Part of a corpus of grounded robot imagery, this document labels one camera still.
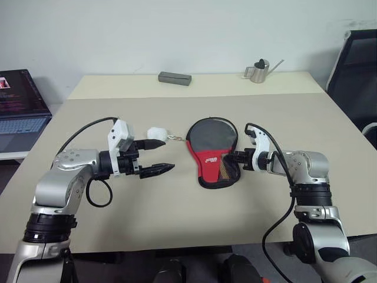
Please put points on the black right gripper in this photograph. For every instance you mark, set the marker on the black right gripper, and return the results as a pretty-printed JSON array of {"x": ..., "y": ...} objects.
[{"x": 246, "y": 159}]

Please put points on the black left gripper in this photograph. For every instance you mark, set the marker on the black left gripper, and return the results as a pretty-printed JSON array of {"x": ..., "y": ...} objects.
[{"x": 129, "y": 162}]

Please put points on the black red paddle case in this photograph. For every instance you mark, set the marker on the black red paddle case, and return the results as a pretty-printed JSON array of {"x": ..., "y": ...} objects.
[{"x": 209, "y": 160}]

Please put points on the table tennis paddle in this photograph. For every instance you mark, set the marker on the table tennis paddle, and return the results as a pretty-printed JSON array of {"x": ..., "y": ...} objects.
[{"x": 212, "y": 135}]

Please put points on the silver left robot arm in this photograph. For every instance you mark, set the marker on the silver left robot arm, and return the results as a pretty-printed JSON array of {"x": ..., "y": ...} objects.
[{"x": 59, "y": 182}]

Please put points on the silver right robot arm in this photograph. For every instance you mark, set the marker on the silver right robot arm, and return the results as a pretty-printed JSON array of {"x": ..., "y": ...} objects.
[{"x": 312, "y": 165}]

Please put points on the grey rectangular block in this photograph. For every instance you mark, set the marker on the grey rectangular block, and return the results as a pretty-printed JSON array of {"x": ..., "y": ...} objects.
[{"x": 175, "y": 78}]

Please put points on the metal watering can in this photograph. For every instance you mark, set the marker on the metal watering can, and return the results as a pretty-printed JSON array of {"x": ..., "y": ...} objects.
[{"x": 259, "y": 73}]

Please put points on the black table underframe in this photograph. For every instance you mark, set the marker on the black table underframe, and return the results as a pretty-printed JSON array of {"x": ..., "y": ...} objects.
[{"x": 191, "y": 252}]

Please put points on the dark rounded shape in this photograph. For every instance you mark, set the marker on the dark rounded shape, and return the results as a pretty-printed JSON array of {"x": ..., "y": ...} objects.
[
  {"x": 241, "y": 269},
  {"x": 168, "y": 271}
]

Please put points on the white side desk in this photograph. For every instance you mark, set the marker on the white side desk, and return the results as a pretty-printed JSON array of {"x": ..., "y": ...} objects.
[{"x": 11, "y": 156}]

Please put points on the open laptop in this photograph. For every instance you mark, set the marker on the open laptop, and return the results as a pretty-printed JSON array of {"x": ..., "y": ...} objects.
[{"x": 17, "y": 112}]

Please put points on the black office chair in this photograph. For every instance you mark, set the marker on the black office chair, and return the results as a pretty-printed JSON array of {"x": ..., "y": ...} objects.
[{"x": 356, "y": 82}]

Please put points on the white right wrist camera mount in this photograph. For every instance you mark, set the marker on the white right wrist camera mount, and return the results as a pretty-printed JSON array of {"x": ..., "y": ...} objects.
[{"x": 260, "y": 141}]

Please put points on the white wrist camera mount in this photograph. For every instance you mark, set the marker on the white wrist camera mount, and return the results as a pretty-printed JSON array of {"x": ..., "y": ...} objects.
[
  {"x": 117, "y": 132},
  {"x": 260, "y": 141}
]

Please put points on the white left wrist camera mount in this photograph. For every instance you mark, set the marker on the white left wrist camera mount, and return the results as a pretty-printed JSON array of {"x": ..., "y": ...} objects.
[{"x": 117, "y": 132}]

